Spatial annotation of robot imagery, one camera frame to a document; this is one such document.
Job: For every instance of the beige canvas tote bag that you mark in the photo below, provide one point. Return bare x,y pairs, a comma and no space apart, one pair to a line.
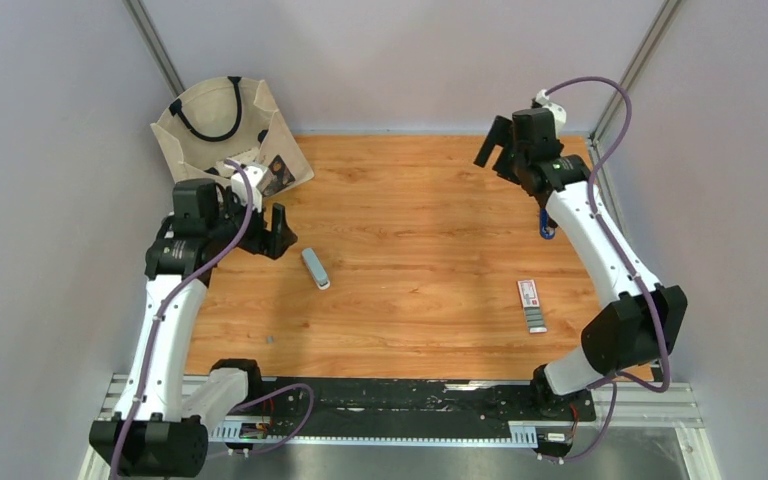
233,118

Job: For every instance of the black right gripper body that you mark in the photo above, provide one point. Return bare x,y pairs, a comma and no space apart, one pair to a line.
517,161

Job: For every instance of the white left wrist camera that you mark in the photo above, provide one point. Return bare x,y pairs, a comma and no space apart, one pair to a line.
246,183

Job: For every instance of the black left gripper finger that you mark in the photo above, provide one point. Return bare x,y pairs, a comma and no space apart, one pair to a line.
279,223
275,244

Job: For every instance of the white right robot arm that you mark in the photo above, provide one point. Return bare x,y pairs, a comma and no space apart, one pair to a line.
640,317

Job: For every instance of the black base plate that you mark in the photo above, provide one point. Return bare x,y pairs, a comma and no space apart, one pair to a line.
407,408

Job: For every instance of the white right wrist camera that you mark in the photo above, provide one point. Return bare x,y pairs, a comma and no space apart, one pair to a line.
542,100

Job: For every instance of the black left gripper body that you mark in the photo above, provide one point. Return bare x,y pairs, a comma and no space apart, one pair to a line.
226,227

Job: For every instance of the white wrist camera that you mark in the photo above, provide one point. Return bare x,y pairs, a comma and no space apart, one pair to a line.
542,100
246,183

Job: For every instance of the dark blue stapler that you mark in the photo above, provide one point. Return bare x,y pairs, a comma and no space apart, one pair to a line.
547,227

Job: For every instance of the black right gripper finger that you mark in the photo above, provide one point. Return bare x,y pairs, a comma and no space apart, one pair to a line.
503,135
487,147

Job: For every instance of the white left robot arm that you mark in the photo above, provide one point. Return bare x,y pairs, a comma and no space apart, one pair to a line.
155,430

